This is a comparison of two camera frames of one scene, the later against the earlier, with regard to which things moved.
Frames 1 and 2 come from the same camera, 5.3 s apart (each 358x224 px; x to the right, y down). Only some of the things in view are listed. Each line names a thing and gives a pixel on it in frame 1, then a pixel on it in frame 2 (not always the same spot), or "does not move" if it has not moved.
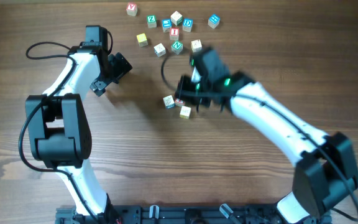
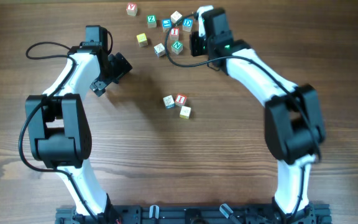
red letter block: x=179 y=102 does not move
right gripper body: x=190 y=93 -> x=199 y=45
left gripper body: x=117 y=68 does not move
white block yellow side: x=185 y=112 does not move
